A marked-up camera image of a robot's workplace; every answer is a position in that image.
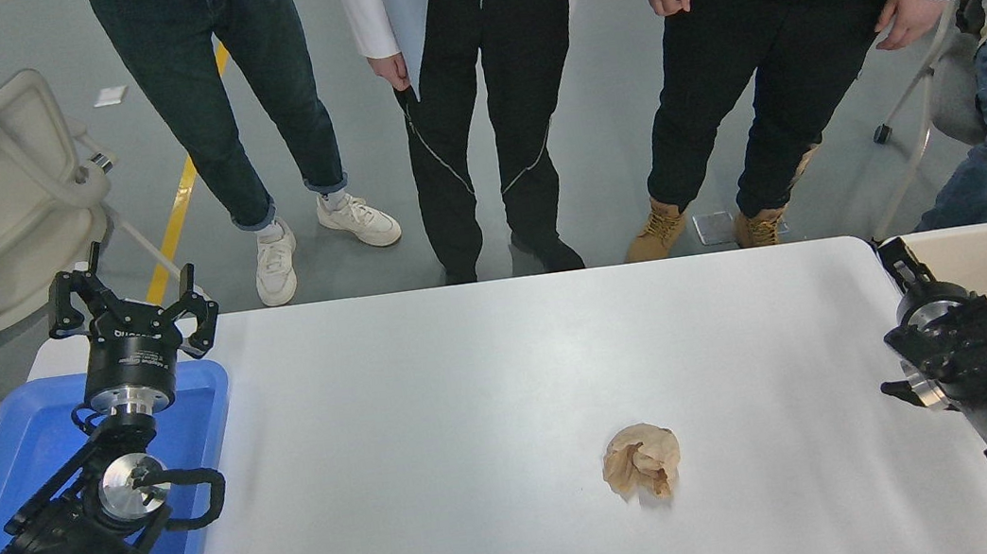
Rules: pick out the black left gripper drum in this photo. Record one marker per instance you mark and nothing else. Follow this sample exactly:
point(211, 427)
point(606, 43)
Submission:
point(130, 358)

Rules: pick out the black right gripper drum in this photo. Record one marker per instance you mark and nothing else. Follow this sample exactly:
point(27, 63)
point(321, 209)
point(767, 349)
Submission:
point(934, 293)

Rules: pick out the tan paper ball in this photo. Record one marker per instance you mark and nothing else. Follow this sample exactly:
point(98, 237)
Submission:
point(640, 463)

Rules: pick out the person's left hand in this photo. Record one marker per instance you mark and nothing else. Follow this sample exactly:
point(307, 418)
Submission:
point(913, 20)

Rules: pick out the white paper scrap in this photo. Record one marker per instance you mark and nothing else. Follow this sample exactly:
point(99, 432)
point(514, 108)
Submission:
point(111, 96)

